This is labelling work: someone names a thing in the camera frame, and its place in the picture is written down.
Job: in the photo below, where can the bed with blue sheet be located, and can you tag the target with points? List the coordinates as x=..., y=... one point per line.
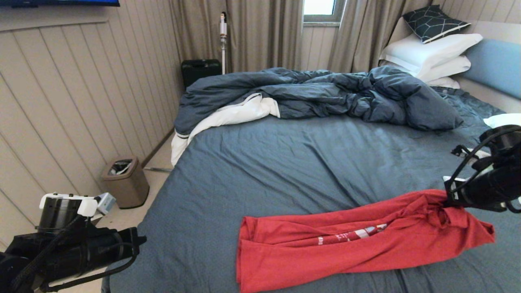
x=285, y=162

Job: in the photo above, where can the large white pillow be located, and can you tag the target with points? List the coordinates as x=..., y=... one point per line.
x=424, y=52

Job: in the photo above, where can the black plastic bin liner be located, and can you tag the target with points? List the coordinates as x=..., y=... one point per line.
x=120, y=167

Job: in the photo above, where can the blue headboard cushion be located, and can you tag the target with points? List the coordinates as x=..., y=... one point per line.
x=496, y=64

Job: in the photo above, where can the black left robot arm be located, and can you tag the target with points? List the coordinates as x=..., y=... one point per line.
x=49, y=240

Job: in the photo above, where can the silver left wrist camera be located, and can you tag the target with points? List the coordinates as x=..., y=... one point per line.
x=106, y=203

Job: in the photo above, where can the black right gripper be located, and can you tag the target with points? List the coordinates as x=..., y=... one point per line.
x=484, y=189

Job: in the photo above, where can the white stick vacuum cleaner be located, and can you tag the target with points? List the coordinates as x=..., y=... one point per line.
x=223, y=36

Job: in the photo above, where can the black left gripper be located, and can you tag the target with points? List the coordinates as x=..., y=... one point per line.
x=106, y=250

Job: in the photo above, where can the white blanket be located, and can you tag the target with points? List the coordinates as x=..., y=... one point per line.
x=244, y=112

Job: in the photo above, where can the window with grey frame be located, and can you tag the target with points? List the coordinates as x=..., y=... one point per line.
x=321, y=8

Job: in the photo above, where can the wall-mounted television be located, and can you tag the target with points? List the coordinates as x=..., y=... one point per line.
x=61, y=2

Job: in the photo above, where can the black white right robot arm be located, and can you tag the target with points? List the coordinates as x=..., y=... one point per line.
x=506, y=142

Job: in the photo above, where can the taupe trash bin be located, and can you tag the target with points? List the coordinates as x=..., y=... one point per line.
x=130, y=187

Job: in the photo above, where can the black suitcase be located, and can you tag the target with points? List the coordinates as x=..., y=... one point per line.
x=199, y=70

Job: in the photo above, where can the dark geometric patterned cushion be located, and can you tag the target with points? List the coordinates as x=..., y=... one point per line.
x=432, y=23

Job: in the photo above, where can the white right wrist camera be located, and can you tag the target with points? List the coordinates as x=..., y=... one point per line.
x=474, y=154

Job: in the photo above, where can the dark blue crumpled duvet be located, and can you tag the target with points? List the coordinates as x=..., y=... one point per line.
x=325, y=93

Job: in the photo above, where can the red printed t-shirt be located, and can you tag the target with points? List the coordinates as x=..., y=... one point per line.
x=305, y=252

